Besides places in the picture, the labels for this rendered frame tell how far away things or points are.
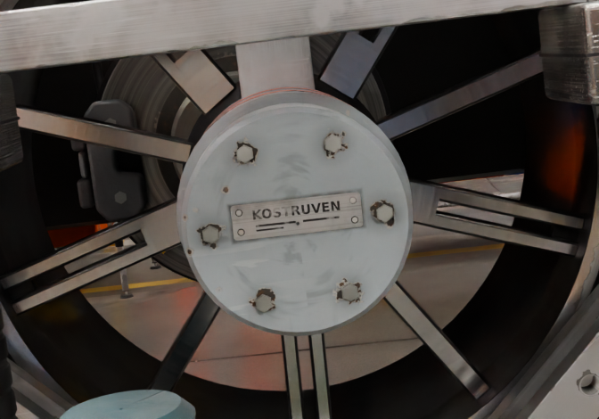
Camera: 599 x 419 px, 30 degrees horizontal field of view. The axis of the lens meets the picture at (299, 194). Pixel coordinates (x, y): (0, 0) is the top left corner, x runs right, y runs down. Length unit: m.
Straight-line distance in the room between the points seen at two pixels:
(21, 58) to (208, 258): 0.15
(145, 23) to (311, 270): 0.16
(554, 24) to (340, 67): 0.29
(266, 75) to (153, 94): 0.48
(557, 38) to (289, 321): 0.21
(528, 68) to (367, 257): 0.31
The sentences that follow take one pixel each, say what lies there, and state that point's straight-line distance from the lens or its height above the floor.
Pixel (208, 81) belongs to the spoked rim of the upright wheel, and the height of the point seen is 0.93.
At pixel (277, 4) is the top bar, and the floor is 0.97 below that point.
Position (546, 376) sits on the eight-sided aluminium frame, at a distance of 0.85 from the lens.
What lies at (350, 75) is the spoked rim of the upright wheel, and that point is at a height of 0.92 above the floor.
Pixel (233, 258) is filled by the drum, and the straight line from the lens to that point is 0.62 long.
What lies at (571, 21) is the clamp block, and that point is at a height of 0.94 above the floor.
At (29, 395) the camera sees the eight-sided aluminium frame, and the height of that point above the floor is 0.72.
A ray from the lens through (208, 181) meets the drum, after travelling 0.61.
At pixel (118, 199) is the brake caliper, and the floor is 0.81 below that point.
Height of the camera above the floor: 0.94
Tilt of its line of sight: 7 degrees down
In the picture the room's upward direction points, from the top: 7 degrees counter-clockwise
